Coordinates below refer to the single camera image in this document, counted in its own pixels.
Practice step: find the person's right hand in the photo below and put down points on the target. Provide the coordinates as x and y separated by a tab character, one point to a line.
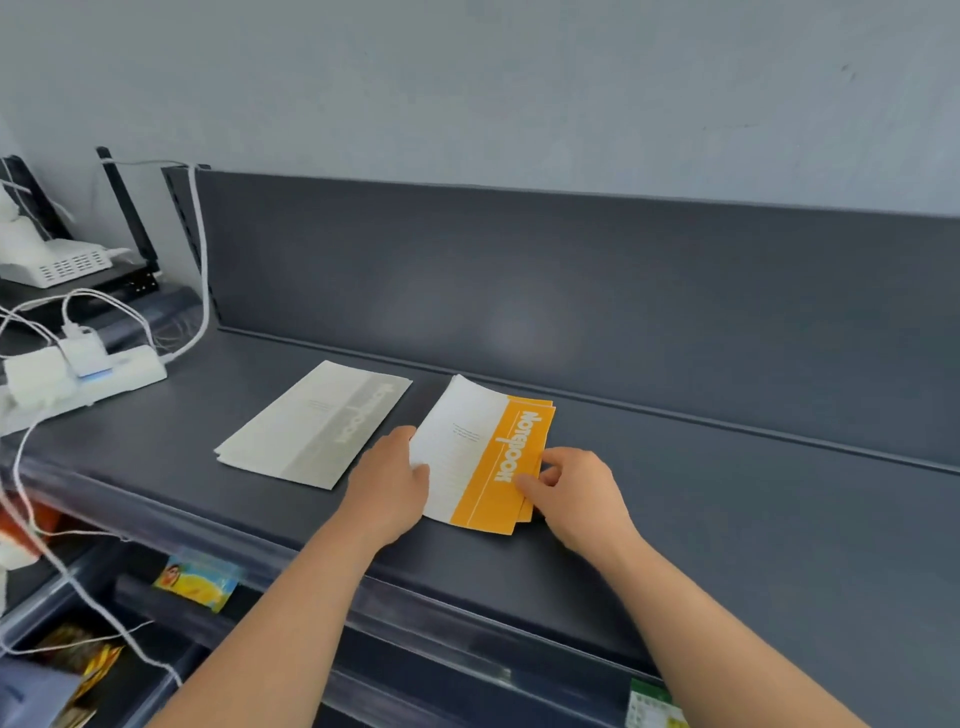
585	510

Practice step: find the person's left hand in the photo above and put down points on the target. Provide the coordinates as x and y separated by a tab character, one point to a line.
382	495

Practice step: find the small grey notebook stack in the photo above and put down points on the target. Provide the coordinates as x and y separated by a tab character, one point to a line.
315	427

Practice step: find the small orange notebook stack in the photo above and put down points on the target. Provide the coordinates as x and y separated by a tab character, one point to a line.
480	465

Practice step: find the person's left forearm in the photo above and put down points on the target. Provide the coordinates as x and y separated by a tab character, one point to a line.
277	645

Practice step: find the person's right forearm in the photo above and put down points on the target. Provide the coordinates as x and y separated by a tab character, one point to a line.
712	652

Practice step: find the yellow blue snack packet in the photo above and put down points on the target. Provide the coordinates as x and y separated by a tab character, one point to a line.
199	585

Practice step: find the green white price tag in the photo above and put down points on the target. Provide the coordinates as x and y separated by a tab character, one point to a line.
652	709

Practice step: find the dark grey back panel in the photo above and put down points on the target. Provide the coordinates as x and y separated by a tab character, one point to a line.
600	300

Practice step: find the white power strip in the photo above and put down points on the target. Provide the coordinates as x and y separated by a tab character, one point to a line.
135	371

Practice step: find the slotted dark metal upright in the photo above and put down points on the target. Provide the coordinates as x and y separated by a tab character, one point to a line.
187	240

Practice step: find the black router body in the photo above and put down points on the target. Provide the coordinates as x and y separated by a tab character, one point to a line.
139	285

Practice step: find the white charger plug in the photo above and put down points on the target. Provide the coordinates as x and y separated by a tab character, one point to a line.
86	352

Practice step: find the yellow brown snack packet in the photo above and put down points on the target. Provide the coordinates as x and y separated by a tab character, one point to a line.
90	667

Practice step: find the orange white packet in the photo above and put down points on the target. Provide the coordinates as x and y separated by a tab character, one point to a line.
30	525

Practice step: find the white power adapter block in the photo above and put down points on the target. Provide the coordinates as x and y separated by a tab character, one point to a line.
37	375

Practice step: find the white vented device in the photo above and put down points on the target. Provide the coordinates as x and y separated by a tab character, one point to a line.
60	262

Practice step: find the clear plastic price rail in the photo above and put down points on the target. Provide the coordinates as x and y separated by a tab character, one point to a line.
465	630

